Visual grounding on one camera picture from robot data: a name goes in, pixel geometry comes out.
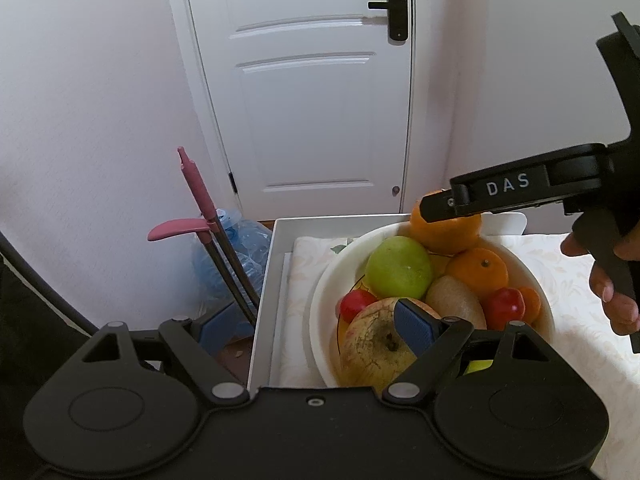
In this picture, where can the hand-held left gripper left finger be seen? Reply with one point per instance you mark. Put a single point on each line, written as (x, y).
(220, 330)

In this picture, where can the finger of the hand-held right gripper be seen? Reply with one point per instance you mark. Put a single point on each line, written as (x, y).
(440, 207)

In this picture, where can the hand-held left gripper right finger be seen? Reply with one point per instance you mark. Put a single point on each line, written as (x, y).
(415, 325)

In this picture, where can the orange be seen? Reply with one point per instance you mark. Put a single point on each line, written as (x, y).
(450, 235)
(477, 272)
(531, 305)

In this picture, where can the large yellow red apple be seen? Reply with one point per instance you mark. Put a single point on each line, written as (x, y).
(370, 350)

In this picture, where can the cream bowl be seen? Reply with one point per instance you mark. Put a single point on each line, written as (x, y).
(325, 310)

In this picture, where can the person's right hand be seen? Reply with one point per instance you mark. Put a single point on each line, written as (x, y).
(622, 312)

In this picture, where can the brown kiwi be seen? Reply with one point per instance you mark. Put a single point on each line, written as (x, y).
(455, 302)

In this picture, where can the white rimmed table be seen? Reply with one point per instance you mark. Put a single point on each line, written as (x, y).
(265, 310)

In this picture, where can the green apple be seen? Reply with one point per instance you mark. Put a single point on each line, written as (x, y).
(397, 267)

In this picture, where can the red tomato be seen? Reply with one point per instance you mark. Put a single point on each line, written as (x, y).
(502, 307)
(357, 302)

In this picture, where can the blue water jug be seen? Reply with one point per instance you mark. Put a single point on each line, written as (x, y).
(250, 240)

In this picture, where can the black door hinge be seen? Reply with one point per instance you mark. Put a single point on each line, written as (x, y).
(232, 182)

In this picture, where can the white panel door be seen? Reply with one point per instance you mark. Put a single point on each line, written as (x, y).
(310, 110)

